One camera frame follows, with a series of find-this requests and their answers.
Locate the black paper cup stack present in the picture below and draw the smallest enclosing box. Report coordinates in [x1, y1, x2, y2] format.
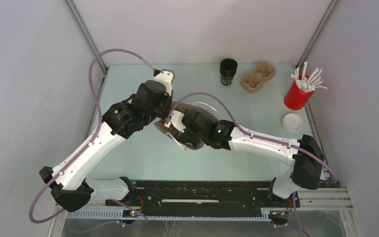
[219, 58, 238, 86]

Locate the red cup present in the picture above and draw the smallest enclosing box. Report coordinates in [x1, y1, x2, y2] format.
[284, 81, 314, 110]

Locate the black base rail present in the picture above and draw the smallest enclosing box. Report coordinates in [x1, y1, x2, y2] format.
[67, 180, 352, 224]

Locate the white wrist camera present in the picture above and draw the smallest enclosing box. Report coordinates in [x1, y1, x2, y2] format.
[164, 110, 186, 133]
[153, 69, 175, 96]

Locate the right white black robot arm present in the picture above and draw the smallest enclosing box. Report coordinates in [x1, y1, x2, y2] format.
[164, 109, 325, 206]

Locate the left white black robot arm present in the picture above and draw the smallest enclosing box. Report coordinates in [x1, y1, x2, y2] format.
[39, 80, 173, 212]

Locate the brown pulp cup carrier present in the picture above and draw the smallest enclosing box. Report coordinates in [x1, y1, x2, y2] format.
[240, 62, 277, 94]

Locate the white lid stack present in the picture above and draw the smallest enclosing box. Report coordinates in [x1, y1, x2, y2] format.
[282, 113, 303, 132]

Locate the light blue paper bag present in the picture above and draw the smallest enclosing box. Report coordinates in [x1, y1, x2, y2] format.
[154, 101, 215, 150]

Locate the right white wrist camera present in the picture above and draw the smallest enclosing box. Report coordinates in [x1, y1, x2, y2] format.
[164, 110, 186, 133]

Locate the white wrapped straws bundle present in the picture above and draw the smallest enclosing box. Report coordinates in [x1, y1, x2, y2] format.
[291, 61, 328, 93]

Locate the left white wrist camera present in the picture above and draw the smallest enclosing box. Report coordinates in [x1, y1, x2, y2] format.
[153, 69, 175, 96]

